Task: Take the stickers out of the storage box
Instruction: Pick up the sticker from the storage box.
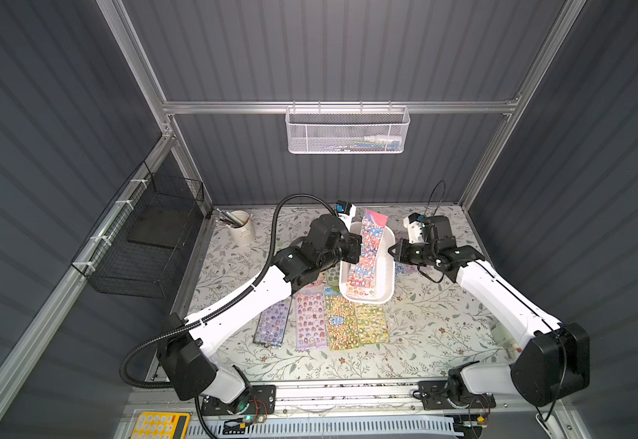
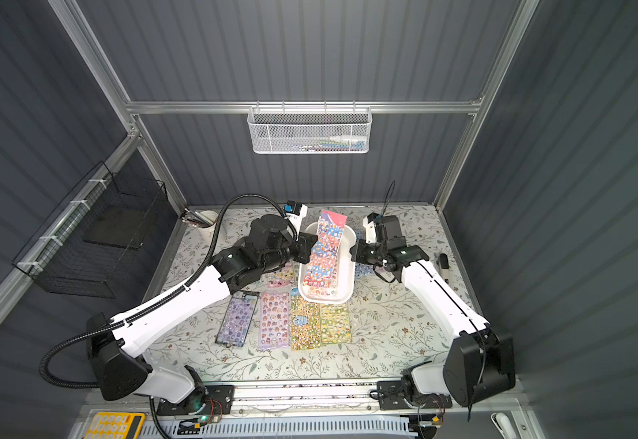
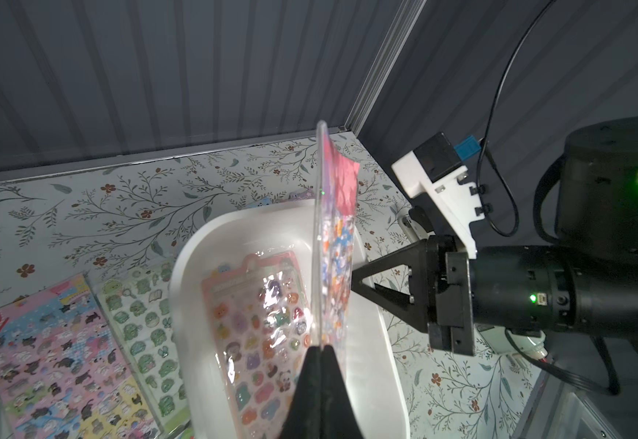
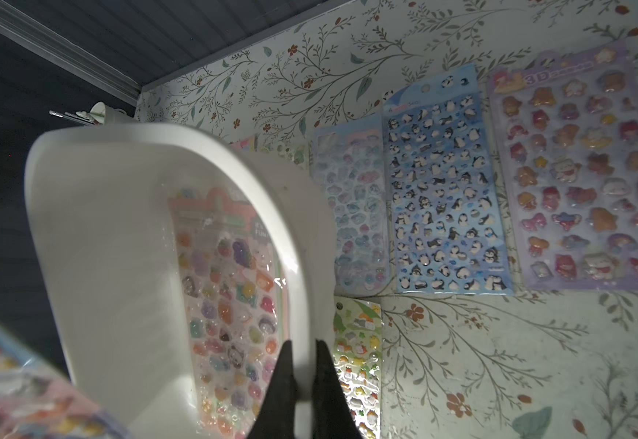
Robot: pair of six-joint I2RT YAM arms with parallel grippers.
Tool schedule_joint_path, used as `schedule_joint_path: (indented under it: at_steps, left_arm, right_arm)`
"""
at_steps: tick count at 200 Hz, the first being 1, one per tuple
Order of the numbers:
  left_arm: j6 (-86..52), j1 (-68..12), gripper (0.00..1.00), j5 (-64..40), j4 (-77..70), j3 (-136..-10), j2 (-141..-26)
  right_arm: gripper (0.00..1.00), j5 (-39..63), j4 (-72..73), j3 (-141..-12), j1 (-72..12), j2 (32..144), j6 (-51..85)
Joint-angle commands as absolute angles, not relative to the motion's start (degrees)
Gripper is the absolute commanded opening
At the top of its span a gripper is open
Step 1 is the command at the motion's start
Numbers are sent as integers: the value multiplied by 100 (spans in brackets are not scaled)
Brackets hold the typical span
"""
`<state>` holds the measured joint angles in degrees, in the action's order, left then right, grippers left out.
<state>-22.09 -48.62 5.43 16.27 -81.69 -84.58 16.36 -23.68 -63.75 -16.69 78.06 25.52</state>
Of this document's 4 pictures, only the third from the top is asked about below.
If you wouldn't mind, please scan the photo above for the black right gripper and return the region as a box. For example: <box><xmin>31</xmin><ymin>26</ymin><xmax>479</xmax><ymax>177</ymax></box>
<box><xmin>351</xmin><ymin>235</ymin><xmax>476</xmax><ymax>356</ymax></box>

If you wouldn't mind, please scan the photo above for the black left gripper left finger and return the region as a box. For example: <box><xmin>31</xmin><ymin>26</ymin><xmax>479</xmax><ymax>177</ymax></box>
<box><xmin>280</xmin><ymin>347</ymin><xmax>322</xmax><ymax>439</ymax></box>

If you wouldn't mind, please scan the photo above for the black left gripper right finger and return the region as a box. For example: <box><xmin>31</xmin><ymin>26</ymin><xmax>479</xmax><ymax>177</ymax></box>
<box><xmin>319</xmin><ymin>346</ymin><xmax>363</xmax><ymax>439</ymax></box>

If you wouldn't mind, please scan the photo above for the white plastic storage tray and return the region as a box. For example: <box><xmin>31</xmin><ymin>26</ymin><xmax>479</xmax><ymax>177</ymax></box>
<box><xmin>169</xmin><ymin>200</ymin><xmax>410</xmax><ymax>438</ymax></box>

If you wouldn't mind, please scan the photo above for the peach animal sticker sheet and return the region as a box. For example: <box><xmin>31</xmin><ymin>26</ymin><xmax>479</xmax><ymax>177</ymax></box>
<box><xmin>202</xmin><ymin>251</ymin><xmax>313</xmax><ymax>438</ymax></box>

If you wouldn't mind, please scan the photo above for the pink blue fox sticker sheet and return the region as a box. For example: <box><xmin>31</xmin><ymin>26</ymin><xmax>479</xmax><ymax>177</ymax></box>
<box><xmin>312</xmin><ymin>121</ymin><xmax>359</xmax><ymax>352</ymax></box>

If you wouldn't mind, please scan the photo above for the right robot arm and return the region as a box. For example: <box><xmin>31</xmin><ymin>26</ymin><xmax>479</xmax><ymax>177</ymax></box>
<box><xmin>352</xmin><ymin>117</ymin><xmax>638</xmax><ymax>356</ymax></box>

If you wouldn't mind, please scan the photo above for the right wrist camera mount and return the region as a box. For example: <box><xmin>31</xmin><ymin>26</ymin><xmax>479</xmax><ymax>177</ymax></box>
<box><xmin>391</xmin><ymin>132</ymin><xmax>485</xmax><ymax>260</ymax></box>

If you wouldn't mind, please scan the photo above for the black camera cable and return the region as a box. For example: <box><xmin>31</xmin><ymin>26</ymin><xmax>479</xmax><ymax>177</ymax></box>
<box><xmin>474</xmin><ymin>0</ymin><xmax>559</xmax><ymax>238</ymax></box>

